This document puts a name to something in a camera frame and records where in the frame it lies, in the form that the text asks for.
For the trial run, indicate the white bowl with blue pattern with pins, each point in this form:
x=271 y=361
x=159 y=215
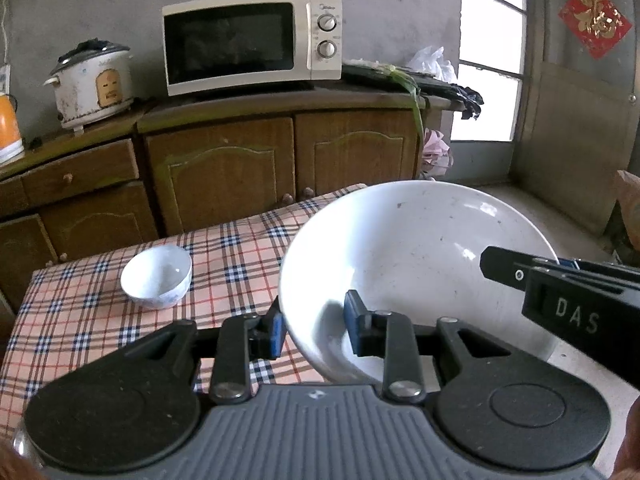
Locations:
x=155 y=275

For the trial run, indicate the red diamond paper decoration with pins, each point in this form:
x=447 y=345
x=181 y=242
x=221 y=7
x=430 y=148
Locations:
x=595 y=20

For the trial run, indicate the plaid tablecloth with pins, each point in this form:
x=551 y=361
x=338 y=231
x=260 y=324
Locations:
x=225 y=270

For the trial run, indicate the cream microwave oven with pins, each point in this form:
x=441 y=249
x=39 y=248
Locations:
x=230 y=45

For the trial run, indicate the plain white bowl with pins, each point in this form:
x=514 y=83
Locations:
x=425 y=250

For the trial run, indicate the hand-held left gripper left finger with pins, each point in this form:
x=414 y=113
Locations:
x=278 y=330

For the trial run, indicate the window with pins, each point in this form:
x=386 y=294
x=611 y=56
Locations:
x=490 y=60

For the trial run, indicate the long wooden cabinet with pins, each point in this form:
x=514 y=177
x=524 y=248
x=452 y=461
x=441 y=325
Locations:
x=225 y=175

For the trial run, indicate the white rice cooker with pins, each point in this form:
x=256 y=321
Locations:
x=92 y=85

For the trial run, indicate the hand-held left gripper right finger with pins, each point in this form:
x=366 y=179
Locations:
x=356 y=322

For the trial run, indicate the white power strip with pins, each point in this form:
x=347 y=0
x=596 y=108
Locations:
x=4 y=79

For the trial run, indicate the pink plastic bag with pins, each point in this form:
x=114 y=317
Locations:
x=436 y=152

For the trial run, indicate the white plastic bag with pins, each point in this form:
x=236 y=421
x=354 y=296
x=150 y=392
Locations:
x=432 y=62

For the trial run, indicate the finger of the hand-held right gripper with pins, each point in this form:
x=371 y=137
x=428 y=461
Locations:
x=515 y=270

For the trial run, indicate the orange electric kettle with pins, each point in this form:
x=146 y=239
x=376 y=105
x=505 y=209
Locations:
x=9 y=130

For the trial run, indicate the green onion leaf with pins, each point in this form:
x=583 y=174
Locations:
x=412 y=95

